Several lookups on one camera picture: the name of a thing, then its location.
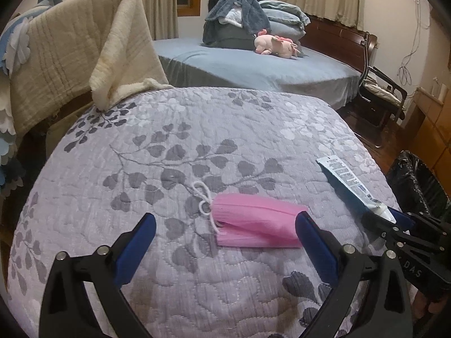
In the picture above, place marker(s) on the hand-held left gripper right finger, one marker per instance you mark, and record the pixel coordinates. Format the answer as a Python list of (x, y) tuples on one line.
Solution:
[(317, 250)]

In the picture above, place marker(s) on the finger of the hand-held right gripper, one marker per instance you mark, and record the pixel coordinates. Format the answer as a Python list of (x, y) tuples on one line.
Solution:
[(378, 227), (403, 220)]

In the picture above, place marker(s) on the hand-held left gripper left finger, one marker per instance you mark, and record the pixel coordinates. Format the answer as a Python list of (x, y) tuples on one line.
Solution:
[(137, 250)]

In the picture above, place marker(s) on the black bag trash bin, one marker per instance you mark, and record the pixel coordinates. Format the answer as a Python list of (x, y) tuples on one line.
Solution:
[(415, 183)]

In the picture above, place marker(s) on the white toothpaste tube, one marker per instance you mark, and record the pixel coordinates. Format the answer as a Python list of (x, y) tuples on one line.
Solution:
[(345, 176)]

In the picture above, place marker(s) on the pink face mask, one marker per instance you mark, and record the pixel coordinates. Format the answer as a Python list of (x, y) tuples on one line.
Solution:
[(253, 218)]

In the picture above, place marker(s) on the person's right hand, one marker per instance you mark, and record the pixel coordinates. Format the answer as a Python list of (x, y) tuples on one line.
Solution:
[(419, 302)]

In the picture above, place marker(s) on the wooden cabinet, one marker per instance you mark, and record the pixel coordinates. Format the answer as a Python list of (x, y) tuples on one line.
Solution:
[(433, 119)]

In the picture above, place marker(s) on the black metal chair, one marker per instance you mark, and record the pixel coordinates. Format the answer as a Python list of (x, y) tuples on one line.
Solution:
[(384, 109)]

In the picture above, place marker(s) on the grey floral quilt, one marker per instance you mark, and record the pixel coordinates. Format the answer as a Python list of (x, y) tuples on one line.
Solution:
[(176, 130)]

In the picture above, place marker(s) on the pale chair cushion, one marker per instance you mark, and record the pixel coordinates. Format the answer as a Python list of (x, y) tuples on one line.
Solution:
[(380, 89)]

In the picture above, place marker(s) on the white bottle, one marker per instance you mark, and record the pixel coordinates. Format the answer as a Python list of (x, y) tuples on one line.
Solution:
[(438, 88)]

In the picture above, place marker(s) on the olive cloth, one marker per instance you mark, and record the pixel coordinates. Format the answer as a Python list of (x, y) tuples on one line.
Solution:
[(56, 139)]

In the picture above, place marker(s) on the bed with blue sheet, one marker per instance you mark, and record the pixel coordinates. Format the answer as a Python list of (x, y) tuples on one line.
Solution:
[(246, 67)]

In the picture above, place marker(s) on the dark wooden headboard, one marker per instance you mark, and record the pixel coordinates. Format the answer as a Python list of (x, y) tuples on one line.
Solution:
[(338, 31)]

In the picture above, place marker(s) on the pink plush toy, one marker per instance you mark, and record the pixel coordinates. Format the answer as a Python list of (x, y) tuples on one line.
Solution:
[(271, 44)]

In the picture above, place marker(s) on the beige striped blanket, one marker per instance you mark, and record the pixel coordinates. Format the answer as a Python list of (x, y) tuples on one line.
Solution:
[(70, 49)]

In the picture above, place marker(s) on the light blue folded duvet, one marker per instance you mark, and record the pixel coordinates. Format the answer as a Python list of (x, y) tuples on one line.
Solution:
[(282, 16)]

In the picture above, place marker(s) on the blue white scalloped blanket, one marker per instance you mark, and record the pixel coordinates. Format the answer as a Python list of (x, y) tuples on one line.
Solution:
[(17, 42)]

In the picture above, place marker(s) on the grey-blue fleece robe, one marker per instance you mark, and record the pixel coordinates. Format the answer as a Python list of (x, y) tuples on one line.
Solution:
[(229, 7)]

